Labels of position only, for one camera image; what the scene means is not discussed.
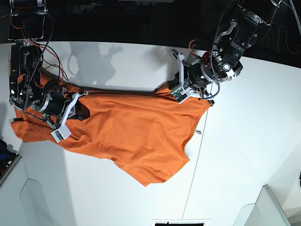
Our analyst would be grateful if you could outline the white framed black panel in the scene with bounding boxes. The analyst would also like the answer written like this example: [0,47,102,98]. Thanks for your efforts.
[151,219,210,226]

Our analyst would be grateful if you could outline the white wrist camera, image left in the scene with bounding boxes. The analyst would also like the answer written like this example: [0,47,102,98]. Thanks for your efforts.
[51,125,71,143]

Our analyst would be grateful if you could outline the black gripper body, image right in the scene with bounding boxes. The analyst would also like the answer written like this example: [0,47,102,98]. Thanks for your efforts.
[172,49,219,106]

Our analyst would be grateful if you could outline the white wrist camera, image right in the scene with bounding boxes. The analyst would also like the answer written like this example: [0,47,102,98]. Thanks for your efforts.
[171,85,189,104]

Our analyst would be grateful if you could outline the orange t-shirt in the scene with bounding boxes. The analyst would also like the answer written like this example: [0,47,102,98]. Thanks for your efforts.
[9,60,211,187]

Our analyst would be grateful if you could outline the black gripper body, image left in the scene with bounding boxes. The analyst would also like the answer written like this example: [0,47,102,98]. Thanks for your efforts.
[32,80,88,129]

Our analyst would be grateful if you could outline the grey box, bottom right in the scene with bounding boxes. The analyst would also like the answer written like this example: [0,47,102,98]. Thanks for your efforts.
[234,185,290,226]

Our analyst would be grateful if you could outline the white wrist camera, image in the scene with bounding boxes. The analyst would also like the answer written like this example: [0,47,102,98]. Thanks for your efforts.
[171,85,189,104]
[51,125,71,143]

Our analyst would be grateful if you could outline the grey tool tray, left edge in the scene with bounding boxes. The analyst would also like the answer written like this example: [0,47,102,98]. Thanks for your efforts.
[0,137,22,186]

